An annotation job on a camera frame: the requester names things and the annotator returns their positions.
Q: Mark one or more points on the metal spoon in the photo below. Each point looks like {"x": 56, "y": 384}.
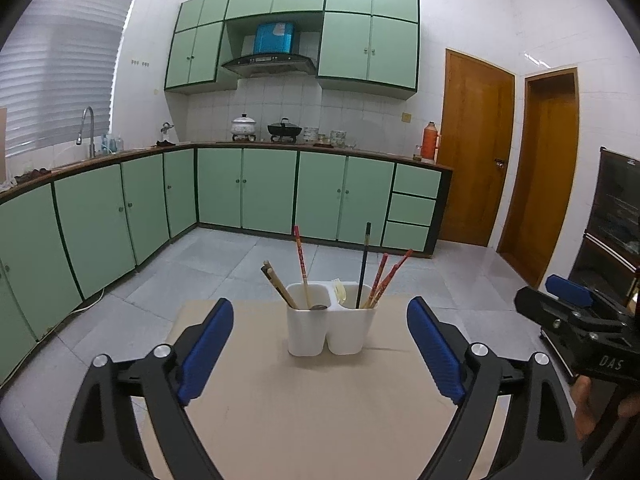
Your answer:
{"x": 318, "y": 306}

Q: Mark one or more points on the white two-compartment utensil holder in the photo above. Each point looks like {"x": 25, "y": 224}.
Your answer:
{"x": 330, "y": 330}

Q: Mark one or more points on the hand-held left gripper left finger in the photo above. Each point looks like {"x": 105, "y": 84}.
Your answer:
{"x": 207, "y": 345}

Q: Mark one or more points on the black glass-front cabinet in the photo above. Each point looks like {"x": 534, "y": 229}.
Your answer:
{"x": 610, "y": 220}

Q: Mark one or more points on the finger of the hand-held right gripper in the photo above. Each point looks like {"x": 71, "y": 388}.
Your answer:
{"x": 567, "y": 290}
{"x": 537, "y": 307}

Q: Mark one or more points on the translucent plastic spoon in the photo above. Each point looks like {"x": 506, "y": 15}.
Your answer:
{"x": 340, "y": 292}

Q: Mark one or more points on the black range hood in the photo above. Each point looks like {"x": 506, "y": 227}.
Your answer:
{"x": 270, "y": 64}

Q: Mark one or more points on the black wok with lid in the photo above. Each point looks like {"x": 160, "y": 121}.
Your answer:
{"x": 285, "y": 131}

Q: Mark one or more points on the clear plastic bottle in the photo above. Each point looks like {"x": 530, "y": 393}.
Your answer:
{"x": 106, "y": 142}
{"x": 119, "y": 142}

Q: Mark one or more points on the plain wooden chopstick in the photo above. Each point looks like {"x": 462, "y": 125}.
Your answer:
{"x": 286, "y": 296}
{"x": 280, "y": 284}

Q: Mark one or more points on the green base kitchen cabinets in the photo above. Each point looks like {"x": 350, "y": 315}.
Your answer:
{"x": 270, "y": 190}

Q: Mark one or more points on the small glass jar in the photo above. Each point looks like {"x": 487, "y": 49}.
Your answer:
{"x": 417, "y": 152}

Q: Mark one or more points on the person's right hand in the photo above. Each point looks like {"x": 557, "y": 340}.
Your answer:
{"x": 582, "y": 405}

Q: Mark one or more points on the green cabinet drawer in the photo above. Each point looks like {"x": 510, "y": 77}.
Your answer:
{"x": 416, "y": 180}
{"x": 411, "y": 209}
{"x": 406, "y": 235}

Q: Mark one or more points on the white window blinds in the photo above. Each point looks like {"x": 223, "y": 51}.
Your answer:
{"x": 60, "y": 70}

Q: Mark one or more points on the chrome kitchen faucet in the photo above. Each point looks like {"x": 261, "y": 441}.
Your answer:
{"x": 92, "y": 135}

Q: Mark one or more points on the green wall kitchen cabinets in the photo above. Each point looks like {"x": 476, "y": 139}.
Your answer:
{"x": 345, "y": 45}

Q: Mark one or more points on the red floral wooden chopstick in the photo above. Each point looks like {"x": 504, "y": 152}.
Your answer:
{"x": 380, "y": 275}
{"x": 301, "y": 265}
{"x": 387, "y": 282}
{"x": 397, "y": 270}

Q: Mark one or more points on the white cooking pot with lid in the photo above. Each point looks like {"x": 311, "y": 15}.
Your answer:
{"x": 244, "y": 127}

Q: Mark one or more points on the dark cloth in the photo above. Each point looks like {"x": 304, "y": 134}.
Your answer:
{"x": 166, "y": 142}

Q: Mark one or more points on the small metal kettle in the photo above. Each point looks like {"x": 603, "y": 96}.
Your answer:
{"x": 167, "y": 131}

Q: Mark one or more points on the black chopstick with gold band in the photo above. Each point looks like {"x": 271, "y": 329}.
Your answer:
{"x": 364, "y": 270}
{"x": 266, "y": 274}

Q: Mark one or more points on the patterned ceramic jar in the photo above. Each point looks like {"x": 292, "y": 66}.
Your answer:
{"x": 311, "y": 135}
{"x": 338, "y": 137}

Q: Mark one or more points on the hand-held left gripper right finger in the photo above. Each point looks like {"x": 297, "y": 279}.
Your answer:
{"x": 435, "y": 350}

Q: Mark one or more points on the plain wooden door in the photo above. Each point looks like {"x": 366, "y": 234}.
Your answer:
{"x": 540, "y": 175}

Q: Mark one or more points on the orange thermos flask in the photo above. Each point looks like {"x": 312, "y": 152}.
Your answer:
{"x": 430, "y": 142}

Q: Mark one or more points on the blue film-covered hood chimney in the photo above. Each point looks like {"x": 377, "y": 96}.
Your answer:
{"x": 274, "y": 37}

